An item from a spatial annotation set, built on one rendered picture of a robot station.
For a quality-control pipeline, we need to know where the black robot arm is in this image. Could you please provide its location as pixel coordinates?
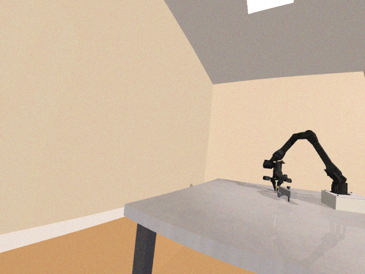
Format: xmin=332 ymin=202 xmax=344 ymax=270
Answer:
xmin=263 ymin=130 xmax=350 ymax=195

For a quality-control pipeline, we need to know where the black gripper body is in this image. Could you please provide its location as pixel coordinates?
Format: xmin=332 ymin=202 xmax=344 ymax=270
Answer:
xmin=263 ymin=169 xmax=292 ymax=183

